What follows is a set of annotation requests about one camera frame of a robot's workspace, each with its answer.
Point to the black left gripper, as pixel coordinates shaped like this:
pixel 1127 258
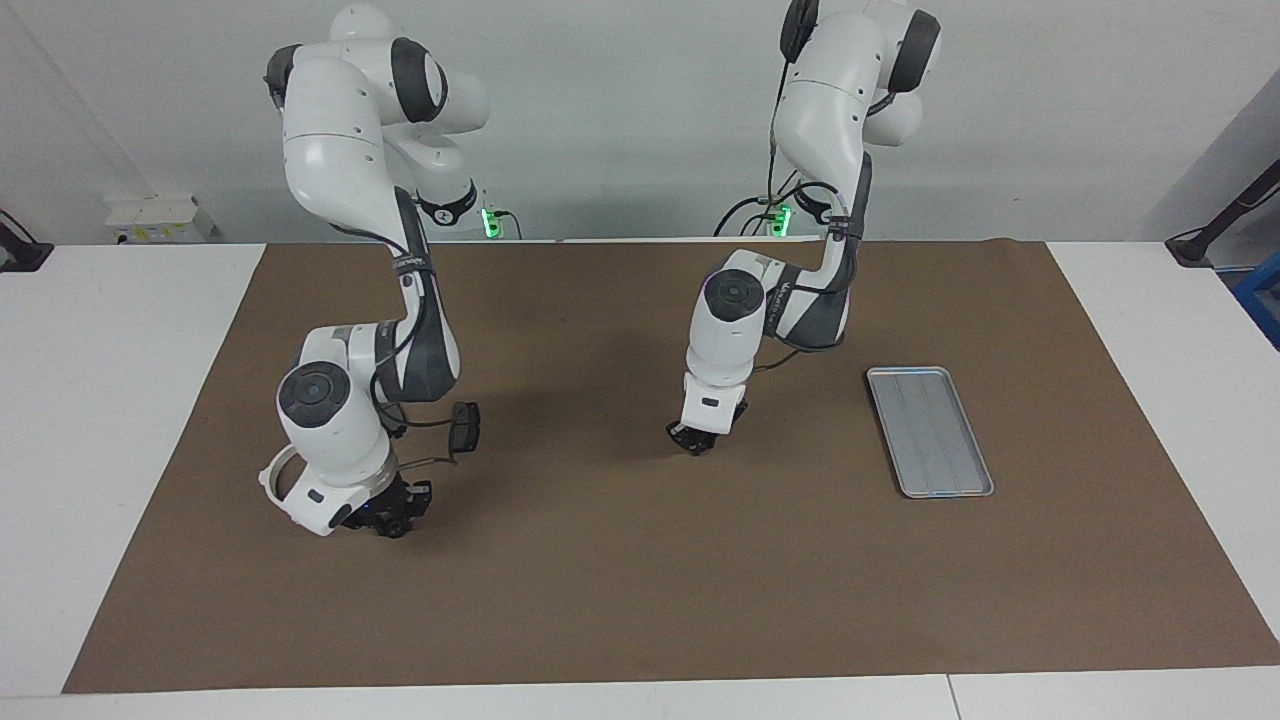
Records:
pixel 738 415

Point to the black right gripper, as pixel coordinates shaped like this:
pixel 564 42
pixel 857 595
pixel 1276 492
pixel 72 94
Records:
pixel 400 495

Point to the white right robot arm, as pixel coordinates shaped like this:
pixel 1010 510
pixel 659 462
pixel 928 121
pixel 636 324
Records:
pixel 330 150

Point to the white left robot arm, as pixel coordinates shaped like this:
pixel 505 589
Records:
pixel 820 100

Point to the silver metal tray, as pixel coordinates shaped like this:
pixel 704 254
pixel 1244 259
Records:
pixel 930 430

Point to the short dark brake pad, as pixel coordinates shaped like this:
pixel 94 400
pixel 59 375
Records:
pixel 465 425

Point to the brown table mat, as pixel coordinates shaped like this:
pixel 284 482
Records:
pixel 640 600

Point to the white box yellow labels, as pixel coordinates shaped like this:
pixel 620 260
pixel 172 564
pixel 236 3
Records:
pixel 160 220

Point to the black clamp stand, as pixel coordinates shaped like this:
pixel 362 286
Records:
pixel 25 255

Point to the black angled stand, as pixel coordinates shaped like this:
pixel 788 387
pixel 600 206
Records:
pixel 1195 245

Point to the blue crate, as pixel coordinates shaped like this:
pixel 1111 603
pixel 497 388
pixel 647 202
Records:
pixel 1265 300

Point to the white semicircular bracket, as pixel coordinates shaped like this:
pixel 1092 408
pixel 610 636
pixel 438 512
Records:
pixel 264 478

